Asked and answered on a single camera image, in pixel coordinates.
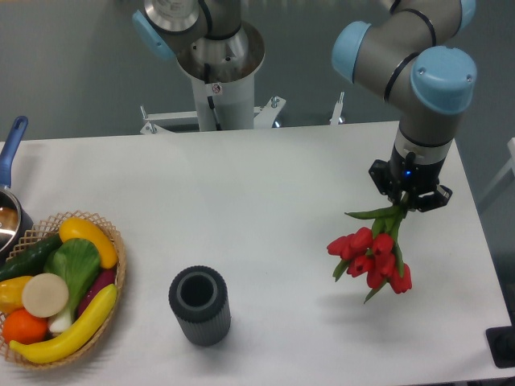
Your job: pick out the small yellow pepper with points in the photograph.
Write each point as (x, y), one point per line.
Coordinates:
(11, 292)

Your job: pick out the red tulip bouquet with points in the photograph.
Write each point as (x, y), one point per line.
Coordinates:
(374, 251)

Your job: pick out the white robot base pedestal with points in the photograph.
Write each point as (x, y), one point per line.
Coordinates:
(222, 78)

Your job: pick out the dark grey ribbed vase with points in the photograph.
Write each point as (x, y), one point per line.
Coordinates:
(199, 299)

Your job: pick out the white frame at right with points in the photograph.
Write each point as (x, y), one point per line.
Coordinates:
(499, 183)

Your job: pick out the long yellow banana squash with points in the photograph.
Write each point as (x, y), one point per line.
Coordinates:
(76, 336)

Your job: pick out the dark green cucumber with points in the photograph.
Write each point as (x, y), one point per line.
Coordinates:
(31, 260)

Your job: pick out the black device at edge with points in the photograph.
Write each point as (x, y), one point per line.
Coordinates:
(501, 345)

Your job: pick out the purple sweet potato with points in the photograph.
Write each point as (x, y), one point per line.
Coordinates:
(104, 278)

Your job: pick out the blue handled steel pot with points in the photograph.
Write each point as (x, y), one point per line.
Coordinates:
(14, 220)

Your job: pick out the green bok choy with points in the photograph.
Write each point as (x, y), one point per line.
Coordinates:
(77, 262)

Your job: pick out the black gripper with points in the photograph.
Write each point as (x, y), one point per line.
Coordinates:
(413, 170)

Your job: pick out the beige round slice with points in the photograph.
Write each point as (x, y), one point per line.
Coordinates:
(45, 295)

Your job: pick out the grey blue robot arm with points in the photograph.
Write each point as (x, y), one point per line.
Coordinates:
(404, 61)

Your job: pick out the yellow squash top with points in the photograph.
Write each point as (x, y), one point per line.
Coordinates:
(77, 228)

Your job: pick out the orange fruit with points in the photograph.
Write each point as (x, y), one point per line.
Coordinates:
(23, 327)

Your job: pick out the woven wicker basket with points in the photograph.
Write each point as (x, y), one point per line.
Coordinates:
(46, 228)

